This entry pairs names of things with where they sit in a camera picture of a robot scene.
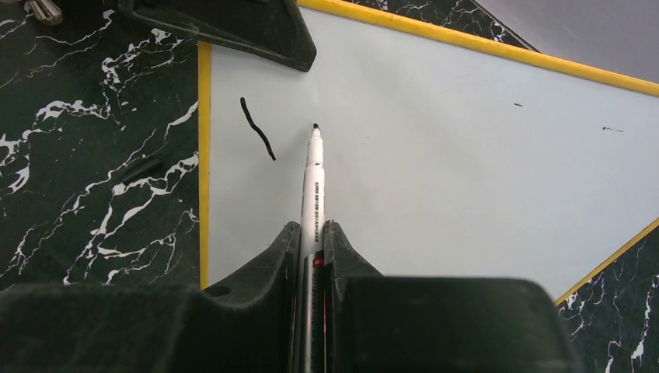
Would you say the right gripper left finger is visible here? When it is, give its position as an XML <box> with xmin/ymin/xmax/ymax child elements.
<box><xmin>1</xmin><ymin>221</ymin><xmax>300</xmax><ymax>372</ymax></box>

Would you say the black marker cap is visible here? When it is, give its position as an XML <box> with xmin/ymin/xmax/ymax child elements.
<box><xmin>120</xmin><ymin>157</ymin><xmax>162</xmax><ymax>186</ymax></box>

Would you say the white marker pen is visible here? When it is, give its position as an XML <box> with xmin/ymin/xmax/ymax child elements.
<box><xmin>291</xmin><ymin>124</ymin><xmax>326</xmax><ymax>372</ymax></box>

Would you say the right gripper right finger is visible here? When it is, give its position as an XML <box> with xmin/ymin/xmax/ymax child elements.
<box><xmin>323</xmin><ymin>221</ymin><xmax>584</xmax><ymax>372</ymax></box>

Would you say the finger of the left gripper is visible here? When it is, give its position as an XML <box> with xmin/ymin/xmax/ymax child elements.
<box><xmin>117</xmin><ymin>0</ymin><xmax>316</xmax><ymax>72</ymax></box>

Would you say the yellow framed whiteboard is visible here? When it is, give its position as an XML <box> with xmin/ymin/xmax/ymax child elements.
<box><xmin>199</xmin><ymin>1</ymin><xmax>658</xmax><ymax>302</ymax></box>

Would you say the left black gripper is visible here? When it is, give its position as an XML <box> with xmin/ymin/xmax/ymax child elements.
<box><xmin>1</xmin><ymin>0</ymin><xmax>64</xmax><ymax>26</ymax></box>

